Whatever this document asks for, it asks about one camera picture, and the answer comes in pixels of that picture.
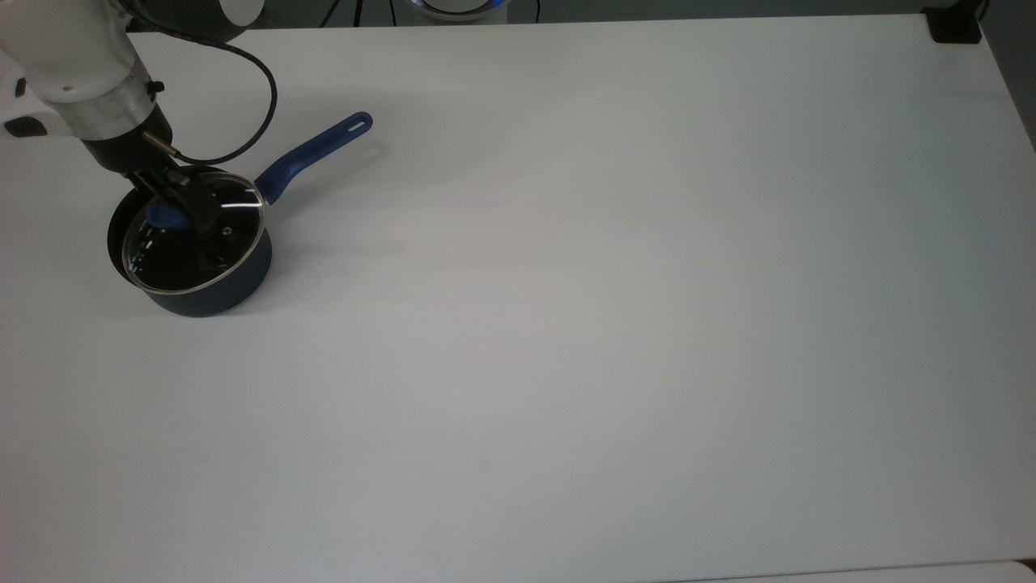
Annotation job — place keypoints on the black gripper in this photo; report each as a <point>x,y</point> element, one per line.
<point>129,146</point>

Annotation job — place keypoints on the glass lid with blue knob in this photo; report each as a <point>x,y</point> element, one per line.
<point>164,219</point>

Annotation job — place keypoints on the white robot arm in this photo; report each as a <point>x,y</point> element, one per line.
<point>65,48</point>

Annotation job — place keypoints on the black table clamp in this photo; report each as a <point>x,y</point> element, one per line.
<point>955,28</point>

